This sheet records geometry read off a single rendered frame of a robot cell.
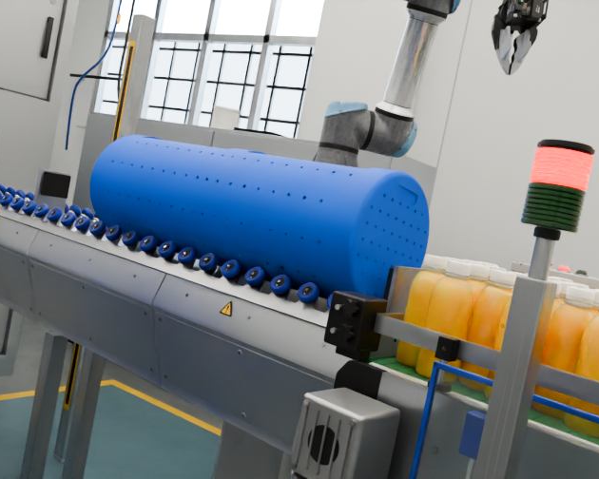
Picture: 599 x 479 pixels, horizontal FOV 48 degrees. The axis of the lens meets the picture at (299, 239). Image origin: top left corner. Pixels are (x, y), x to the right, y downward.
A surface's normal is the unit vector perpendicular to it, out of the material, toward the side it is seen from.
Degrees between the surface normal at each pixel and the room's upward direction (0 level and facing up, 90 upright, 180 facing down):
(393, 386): 90
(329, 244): 98
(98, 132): 90
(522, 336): 90
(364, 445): 90
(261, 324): 71
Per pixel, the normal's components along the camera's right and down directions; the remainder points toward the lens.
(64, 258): -0.53, -0.41
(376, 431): 0.75, 0.18
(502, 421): -0.63, -0.08
